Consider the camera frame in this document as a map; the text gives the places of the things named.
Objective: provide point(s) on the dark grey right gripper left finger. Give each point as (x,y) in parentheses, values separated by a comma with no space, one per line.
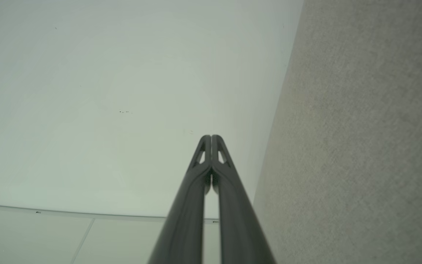
(185,220)

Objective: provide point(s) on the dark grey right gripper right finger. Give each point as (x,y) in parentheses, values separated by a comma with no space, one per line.
(240,227)

